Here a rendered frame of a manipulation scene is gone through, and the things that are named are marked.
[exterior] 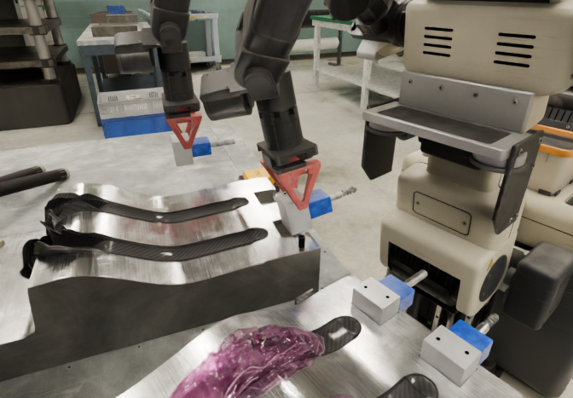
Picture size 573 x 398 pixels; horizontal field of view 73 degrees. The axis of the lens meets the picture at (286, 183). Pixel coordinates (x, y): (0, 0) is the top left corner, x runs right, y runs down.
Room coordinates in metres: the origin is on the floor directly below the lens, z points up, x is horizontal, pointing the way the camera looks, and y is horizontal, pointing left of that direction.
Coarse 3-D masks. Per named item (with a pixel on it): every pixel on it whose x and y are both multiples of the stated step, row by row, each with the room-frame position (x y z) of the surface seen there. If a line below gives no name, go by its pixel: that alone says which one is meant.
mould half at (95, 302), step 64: (64, 192) 0.57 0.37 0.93; (128, 192) 0.61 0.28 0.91; (192, 192) 0.66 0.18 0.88; (0, 256) 0.49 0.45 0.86; (64, 256) 0.39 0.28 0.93; (256, 256) 0.46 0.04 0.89; (320, 256) 0.47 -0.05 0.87; (0, 320) 0.36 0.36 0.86; (64, 320) 0.35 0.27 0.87; (128, 320) 0.37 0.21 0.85; (192, 320) 0.40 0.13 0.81
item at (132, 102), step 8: (152, 88) 3.74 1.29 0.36; (160, 88) 3.77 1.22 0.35; (104, 96) 3.58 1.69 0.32; (120, 96) 3.63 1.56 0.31; (128, 96) 3.66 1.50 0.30; (136, 96) 3.68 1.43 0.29; (144, 96) 3.71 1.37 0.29; (160, 96) 3.77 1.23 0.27; (104, 104) 3.23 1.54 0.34; (112, 104) 3.25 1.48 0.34; (120, 104) 3.28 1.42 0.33; (128, 104) 3.31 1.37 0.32; (136, 104) 3.33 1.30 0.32; (144, 104) 3.36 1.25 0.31; (152, 104) 3.38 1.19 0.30; (160, 104) 3.41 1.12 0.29; (104, 112) 3.23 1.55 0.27; (112, 112) 3.25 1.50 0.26; (120, 112) 3.28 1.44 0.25; (128, 112) 3.30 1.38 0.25; (136, 112) 3.33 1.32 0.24; (144, 112) 3.35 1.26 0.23; (152, 112) 3.38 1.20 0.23
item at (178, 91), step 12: (168, 72) 0.73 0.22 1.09; (180, 72) 0.74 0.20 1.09; (168, 84) 0.73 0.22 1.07; (180, 84) 0.73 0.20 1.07; (192, 84) 0.76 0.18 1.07; (168, 96) 0.74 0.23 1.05; (180, 96) 0.73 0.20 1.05; (192, 96) 0.75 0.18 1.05; (168, 108) 0.70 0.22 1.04; (192, 108) 0.72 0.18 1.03
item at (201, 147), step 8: (176, 136) 0.76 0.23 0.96; (184, 136) 0.76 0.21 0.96; (176, 144) 0.73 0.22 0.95; (200, 144) 0.75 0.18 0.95; (208, 144) 0.76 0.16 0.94; (216, 144) 0.78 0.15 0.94; (224, 144) 0.78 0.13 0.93; (176, 152) 0.73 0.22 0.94; (184, 152) 0.74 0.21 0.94; (192, 152) 0.74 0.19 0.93; (200, 152) 0.75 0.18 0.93; (208, 152) 0.76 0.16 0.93; (176, 160) 0.73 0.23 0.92; (184, 160) 0.73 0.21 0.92; (192, 160) 0.74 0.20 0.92
